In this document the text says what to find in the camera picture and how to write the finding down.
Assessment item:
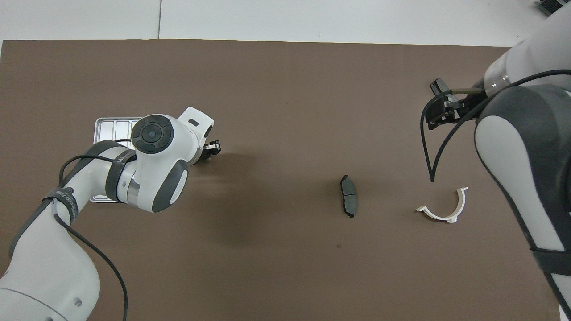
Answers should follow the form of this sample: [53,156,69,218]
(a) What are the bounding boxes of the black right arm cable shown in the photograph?
[419,69,571,183]

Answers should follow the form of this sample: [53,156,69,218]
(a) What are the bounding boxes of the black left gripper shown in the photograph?
[194,127,222,164]

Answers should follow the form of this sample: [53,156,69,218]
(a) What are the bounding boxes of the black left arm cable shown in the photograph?
[53,138,134,321]

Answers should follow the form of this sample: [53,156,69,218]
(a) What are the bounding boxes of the silver metal tray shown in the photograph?
[89,117,143,204]

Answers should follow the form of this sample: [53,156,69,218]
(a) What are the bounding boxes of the dark ribbed metal object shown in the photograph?
[538,0,565,17]

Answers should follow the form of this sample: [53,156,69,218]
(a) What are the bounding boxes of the wide dark brake pad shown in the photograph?
[430,78,450,97]

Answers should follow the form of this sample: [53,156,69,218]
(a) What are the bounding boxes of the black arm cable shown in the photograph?
[53,138,134,321]
[419,69,571,183]

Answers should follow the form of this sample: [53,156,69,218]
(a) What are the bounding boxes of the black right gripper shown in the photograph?
[426,91,486,131]

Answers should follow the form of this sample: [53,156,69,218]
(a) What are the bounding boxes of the slim dark brake pad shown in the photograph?
[340,175,358,218]

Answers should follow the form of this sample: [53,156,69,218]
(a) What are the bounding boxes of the white curved plastic bracket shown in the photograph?
[416,187,469,223]

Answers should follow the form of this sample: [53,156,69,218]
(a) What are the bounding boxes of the brown table mat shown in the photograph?
[0,39,560,321]

